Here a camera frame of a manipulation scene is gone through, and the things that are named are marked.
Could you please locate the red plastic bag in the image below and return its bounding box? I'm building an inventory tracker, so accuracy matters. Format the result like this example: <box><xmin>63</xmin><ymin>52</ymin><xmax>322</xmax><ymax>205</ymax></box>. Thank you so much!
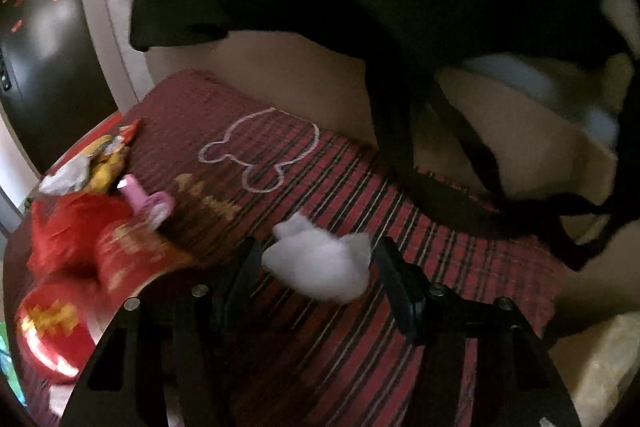
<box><xmin>27</xmin><ymin>194</ymin><xmax>132</xmax><ymax>278</ymax></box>

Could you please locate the red gold printed box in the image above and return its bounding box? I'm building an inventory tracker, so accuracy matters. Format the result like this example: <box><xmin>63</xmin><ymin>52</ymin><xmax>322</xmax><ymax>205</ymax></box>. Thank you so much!
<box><xmin>96</xmin><ymin>219</ymin><xmax>194</xmax><ymax>304</ymax></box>

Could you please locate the pink clothes hanger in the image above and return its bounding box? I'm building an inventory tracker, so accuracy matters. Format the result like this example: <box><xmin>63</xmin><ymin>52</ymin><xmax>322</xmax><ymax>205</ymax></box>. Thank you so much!
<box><xmin>117</xmin><ymin>174</ymin><xmax>177</xmax><ymax>230</ymax></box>

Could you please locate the white tissue wad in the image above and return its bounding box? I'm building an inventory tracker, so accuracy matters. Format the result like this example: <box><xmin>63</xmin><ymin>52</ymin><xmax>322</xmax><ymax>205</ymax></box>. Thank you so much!
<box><xmin>261</xmin><ymin>213</ymin><xmax>373</xmax><ymax>304</ymax></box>

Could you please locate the crumpled silver wrapper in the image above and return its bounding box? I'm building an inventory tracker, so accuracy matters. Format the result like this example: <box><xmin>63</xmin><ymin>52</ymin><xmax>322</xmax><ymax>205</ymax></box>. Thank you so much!
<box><xmin>39</xmin><ymin>154</ymin><xmax>94</xmax><ymax>196</ymax></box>

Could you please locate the blue bag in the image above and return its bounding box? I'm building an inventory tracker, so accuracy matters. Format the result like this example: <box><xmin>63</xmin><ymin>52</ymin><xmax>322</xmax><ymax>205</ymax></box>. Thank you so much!
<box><xmin>462</xmin><ymin>54</ymin><xmax>621</xmax><ymax>148</ymax></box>

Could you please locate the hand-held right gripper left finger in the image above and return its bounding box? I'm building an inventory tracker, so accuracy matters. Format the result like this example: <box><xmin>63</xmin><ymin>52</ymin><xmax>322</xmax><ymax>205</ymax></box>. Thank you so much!
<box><xmin>59</xmin><ymin>237</ymin><xmax>266</xmax><ymax>427</ymax></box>

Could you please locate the dark door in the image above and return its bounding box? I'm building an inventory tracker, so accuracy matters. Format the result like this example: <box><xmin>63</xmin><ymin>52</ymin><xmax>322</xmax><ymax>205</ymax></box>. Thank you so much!
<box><xmin>0</xmin><ymin>0</ymin><xmax>119</xmax><ymax>174</ymax></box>

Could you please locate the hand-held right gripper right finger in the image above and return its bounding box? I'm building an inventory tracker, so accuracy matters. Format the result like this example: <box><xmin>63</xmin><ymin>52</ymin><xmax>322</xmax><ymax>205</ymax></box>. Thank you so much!
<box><xmin>372</xmin><ymin>237</ymin><xmax>583</xmax><ymax>427</ymax></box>

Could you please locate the red striped blanket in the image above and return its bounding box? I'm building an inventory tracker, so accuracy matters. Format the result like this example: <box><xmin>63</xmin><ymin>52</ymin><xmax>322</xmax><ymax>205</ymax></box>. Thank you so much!
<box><xmin>2</xmin><ymin>69</ymin><xmax>568</xmax><ymax>427</ymax></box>

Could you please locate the red round container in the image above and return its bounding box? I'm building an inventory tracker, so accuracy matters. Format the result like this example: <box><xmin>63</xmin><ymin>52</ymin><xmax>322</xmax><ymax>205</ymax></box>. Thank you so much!
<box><xmin>15</xmin><ymin>282</ymin><xmax>102</xmax><ymax>384</ymax></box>

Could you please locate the orange candy wrapper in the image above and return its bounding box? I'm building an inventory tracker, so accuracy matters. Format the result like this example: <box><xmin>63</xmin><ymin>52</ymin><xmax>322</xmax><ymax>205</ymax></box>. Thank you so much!
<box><xmin>116</xmin><ymin>119</ymin><xmax>144</xmax><ymax>144</ymax></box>

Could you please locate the yellow snack packet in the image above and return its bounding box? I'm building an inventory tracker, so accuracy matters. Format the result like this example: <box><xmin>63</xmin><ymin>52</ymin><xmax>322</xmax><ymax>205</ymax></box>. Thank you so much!
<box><xmin>81</xmin><ymin>134</ymin><xmax>132</xmax><ymax>196</ymax></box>

